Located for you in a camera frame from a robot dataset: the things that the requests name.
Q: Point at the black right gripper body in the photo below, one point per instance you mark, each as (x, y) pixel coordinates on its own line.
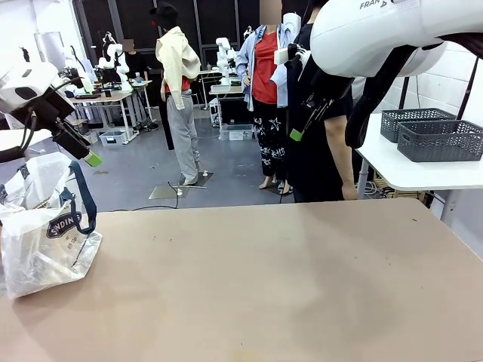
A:
(328, 88)

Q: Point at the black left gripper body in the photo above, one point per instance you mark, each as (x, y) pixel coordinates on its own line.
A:
(71, 141)

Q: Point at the translucent white shopping bag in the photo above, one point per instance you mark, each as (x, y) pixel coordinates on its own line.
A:
(41, 241)

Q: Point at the grey plastic basket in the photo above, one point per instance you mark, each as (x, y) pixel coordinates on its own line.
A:
(441, 141)
(415, 122)

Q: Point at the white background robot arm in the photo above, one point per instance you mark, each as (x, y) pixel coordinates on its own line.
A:
(113, 58)
(225, 60)

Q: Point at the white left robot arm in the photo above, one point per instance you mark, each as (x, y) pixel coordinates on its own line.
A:
(22, 81)

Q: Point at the person's left forearm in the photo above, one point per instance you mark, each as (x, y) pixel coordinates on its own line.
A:
(339, 151)

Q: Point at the person's left hand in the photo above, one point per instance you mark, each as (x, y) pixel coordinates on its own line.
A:
(350, 192)

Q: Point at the clear plastic storage bin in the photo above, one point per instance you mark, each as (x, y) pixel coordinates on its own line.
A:
(235, 132)
(112, 138)

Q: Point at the person in black T-shirt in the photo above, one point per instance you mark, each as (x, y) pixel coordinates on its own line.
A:
(313, 162)

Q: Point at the mannequin red shirt star pants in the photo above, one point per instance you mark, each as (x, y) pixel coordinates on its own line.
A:
(266, 94)

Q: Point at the wooden background desk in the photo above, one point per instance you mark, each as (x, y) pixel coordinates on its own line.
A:
(109, 100)

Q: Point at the flat metal floor plate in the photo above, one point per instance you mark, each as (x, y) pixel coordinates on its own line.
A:
(166, 193)

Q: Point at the grey standing board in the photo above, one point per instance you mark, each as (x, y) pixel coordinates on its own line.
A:
(49, 45)

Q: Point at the background person in black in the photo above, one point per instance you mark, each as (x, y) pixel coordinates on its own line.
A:
(134, 62)

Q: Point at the mannequin cream jacket grey pants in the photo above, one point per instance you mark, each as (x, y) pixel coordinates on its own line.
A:
(177, 75)

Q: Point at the white side table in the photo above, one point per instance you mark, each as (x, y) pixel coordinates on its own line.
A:
(415, 173)

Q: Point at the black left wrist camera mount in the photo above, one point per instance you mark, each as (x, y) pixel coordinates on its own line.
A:
(56, 103)

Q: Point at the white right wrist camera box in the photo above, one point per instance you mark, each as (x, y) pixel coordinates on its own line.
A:
(283, 54)

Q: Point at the metal mannequin base plate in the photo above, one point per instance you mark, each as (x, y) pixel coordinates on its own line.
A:
(200, 180)

